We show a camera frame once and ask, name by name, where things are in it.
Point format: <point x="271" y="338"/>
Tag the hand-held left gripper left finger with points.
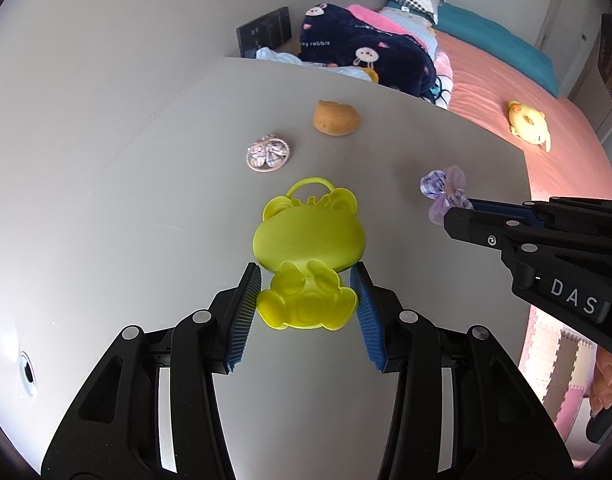
<point x="243" y="317"/>

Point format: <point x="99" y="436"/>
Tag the pastel foam floor mat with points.
<point x="561" y="375"/>

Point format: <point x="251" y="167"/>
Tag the teal blanket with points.
<point x="496" y="40"/>

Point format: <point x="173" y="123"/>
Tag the light blue blanket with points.
<point x="411" y="27"/>

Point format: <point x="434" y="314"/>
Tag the penguin printed cloth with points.
<point x="442" y="82"/>

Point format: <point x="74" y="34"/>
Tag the pink bed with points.
<point x="561" y="170"/>

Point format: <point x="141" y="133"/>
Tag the purple plaid scrunchie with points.
<point x="441" y="185"/>

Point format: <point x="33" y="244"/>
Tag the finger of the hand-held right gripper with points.
<point x="471" y="225"/>
<point x="535" y="217"/>

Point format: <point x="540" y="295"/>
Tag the silver round flower ornament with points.
<point x="267" y="154"/>

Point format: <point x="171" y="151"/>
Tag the black wall switch panel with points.
<point x="263" y="32"/>

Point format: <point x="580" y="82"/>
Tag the person's right hand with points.
<point x="603" y="380"/>

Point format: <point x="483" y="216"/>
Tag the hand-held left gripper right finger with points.
<point x="368" y="322"/>

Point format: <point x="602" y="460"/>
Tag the yellow duck plush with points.
<point x="528" y="122"/>

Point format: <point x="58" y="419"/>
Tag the navy printed blanket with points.
<point x="366" y="45"/>

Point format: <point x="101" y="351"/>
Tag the yellow-green frog toy case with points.
<point x="306" y="245"/>

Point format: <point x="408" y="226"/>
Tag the pink blanket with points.
<point x="376" y="20"/>

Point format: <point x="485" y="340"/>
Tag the white and blue baby cloth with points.
<point x="281" y="56"/>

